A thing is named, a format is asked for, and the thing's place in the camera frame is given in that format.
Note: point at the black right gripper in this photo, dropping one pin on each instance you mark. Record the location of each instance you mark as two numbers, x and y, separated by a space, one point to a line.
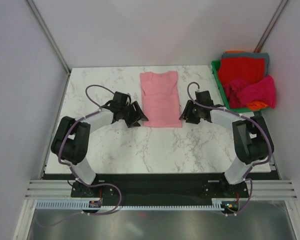
186 113

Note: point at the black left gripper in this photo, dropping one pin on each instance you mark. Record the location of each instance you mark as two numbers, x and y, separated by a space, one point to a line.
136 115

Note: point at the pink t-shirt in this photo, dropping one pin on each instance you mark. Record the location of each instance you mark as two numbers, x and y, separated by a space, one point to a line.
160 99

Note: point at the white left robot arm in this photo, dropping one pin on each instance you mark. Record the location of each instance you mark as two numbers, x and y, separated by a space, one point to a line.
71 141

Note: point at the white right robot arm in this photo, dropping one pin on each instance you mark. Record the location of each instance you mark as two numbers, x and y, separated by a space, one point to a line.
252 142

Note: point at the magenta t-shirt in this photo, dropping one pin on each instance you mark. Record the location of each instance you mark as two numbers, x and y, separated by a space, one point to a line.
239 92

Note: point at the green plastic bin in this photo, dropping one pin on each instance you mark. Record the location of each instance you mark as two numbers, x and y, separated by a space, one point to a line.
215 65

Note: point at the orange t-shirt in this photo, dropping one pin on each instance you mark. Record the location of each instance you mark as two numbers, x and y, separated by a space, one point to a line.
256 105

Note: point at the red t-shirt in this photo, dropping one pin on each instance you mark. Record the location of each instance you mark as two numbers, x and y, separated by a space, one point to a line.
252 70

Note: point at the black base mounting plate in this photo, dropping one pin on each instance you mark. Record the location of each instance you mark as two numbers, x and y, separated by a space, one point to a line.
170 189

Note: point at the grey t-shirt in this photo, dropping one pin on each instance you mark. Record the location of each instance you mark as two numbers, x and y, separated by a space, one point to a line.
254 55

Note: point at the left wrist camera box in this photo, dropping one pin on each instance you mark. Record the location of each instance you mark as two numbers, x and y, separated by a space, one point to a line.
122 99

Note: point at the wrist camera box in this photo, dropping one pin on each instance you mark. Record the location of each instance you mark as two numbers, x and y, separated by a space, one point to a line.
204 98
122 99

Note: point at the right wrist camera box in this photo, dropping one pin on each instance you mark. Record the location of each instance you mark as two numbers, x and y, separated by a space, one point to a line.
204 98

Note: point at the aluminium front rail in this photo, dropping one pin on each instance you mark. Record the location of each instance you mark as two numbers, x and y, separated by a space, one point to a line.
261 190

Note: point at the right aluminium frame post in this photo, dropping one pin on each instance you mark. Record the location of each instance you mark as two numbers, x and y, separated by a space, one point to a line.
271 25

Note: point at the aluminium frame post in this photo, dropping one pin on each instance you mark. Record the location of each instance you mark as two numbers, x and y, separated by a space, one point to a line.
48 35
271 25

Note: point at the white slotted cable duct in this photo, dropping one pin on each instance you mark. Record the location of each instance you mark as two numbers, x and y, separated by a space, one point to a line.
89 205

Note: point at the left aluminium frame post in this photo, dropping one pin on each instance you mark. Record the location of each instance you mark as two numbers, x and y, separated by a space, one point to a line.
48 35

